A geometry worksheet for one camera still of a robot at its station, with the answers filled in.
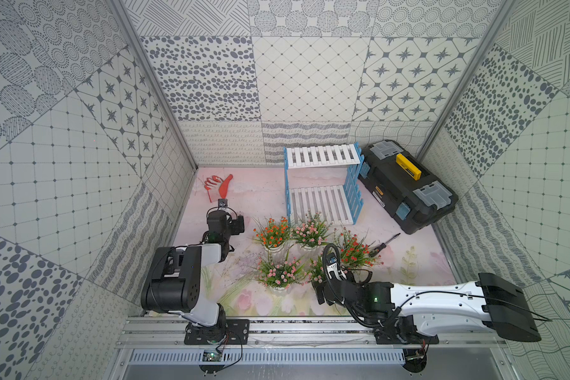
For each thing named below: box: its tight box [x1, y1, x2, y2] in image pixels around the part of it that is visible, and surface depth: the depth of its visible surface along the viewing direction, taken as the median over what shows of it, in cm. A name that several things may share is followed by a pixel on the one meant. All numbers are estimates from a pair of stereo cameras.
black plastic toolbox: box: [358, 139, 460, 236], surface depth 95 cm
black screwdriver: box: [368, 232, 402, 258], surface depth 94 cm
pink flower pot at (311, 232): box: [289, 209, 337, 250], surface depth 83 cm
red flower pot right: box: [332, 227, 385, 270], surface depth 79 cm
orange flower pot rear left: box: [253, 216, 291, 264], surface depth 84 cm
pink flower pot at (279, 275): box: [254, 257, 304, 291], surface depth 73 cm
